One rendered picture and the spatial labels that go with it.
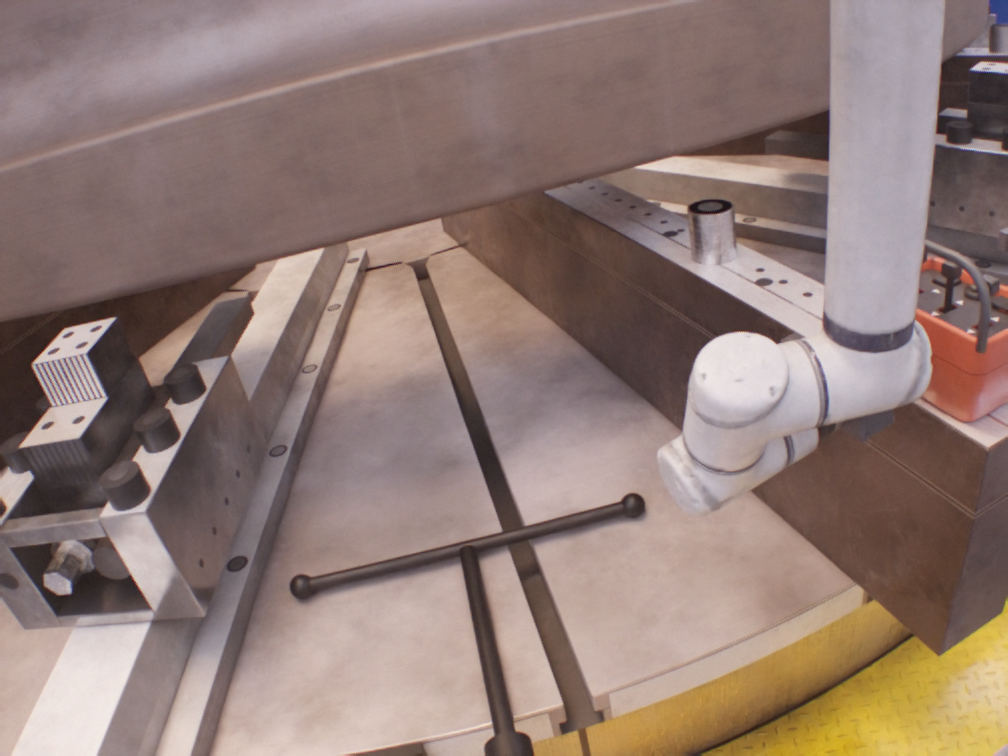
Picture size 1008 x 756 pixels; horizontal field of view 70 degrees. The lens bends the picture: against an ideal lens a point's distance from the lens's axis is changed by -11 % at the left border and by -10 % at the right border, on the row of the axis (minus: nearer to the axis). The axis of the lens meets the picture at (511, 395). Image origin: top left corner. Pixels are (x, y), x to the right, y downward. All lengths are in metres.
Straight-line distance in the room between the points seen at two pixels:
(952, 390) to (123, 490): 1.08
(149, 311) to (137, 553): 1.55
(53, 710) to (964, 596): 1.30
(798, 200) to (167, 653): 1.97
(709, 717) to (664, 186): 1.75
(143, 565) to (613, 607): 0.72
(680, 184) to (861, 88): 1.99
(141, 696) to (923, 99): 1.21
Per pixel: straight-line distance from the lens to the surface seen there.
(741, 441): 0.75
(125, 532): 1.21
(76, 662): 1.36
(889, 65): 0.65
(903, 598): 1.25
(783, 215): 2.45
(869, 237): 0.70
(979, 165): 2.10
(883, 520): 1.20
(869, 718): 1.55
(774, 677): 1.43
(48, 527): 1.27
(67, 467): 1.31
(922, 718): 1.57
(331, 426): 1.89
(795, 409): 0.75
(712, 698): 1.37
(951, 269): 1.01
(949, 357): 0.99
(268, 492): 1.66
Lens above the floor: 1.27
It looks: 32 degrees down
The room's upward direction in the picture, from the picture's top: 12 degrees counter-clockwise
